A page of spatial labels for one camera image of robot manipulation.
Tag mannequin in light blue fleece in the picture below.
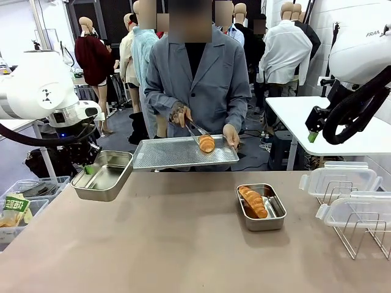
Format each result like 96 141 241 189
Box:
131 0 160 139

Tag black plastic stool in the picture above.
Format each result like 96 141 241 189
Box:
268 131 296 171

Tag mannequin in blue open shirt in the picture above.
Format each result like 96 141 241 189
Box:
213 0 246 47

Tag cluttered work desk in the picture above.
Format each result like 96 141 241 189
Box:
71 68 96 102

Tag beige mannequin head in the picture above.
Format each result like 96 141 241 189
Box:
233 2 249 26

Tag long golden bread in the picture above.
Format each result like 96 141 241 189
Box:
238 185 269 219

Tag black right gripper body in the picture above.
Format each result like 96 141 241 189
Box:
304 106 331 133

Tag steel rectangular container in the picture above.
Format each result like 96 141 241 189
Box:
236 183 287 232
70 150 134 203

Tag mannequin in black jacket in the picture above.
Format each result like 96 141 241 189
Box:
292 2 322 62

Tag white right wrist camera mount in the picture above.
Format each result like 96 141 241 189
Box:
317 76 337 89

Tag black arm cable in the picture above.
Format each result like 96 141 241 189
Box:
322 76 391 146
0 120 99 148

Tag person in grey shirt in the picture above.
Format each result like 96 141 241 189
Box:
144 0 253 172

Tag black bag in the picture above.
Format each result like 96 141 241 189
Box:
24 148 78 179

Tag green white snack bag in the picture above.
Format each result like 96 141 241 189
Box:
1 192 32 228

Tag person's left forearm grey sleeve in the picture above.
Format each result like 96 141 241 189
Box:
225 91 253 129

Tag metal tongs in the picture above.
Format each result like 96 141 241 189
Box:
183 117 211 145

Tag silver wire rack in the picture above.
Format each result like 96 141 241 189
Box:
317 179 391 261

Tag mannequin in cream jacket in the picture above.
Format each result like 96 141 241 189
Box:
119 13 143 145

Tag clear bin with snacks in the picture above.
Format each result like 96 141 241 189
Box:
0 198 51 244

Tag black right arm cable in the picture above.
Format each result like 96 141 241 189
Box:
322 76 391 146

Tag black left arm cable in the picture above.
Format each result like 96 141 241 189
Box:
0 120 99 148

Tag golden croissant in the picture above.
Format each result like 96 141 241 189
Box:
198 134 216 154

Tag clear bin with dark items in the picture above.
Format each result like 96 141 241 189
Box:
5 176 71 201

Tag person in black clothes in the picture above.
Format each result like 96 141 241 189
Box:
243 13 268 117

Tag mannequin in maroon sweater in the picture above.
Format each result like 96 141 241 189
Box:
75 16 114 136

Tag person's left hand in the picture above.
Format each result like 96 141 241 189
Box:
222 123 241 150

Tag black tripod stand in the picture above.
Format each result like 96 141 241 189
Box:
331 21 342 46

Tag perforated metal baking tray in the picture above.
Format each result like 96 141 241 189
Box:
132 134 240 171

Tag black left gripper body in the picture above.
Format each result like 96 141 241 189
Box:
68 141 102 167

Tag person's tattooed right hand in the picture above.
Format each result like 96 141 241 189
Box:
169 103 194 129

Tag white table with rounded corners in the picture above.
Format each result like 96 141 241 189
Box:
265 96 391 171

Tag mannequin in white shirt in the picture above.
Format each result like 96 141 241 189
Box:
259 1 314 96

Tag person's right forearm grey sleeve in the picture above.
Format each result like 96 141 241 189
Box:
144 82 181 123

